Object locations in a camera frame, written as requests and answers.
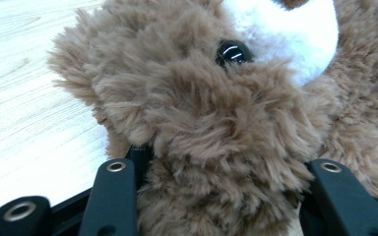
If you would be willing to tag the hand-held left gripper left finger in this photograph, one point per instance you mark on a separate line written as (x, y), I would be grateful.
(141, 160)

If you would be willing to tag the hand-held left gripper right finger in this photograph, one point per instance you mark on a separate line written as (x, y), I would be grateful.
(304, 203)

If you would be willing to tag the brown teddy bear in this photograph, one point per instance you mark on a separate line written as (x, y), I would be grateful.
(229, 131)

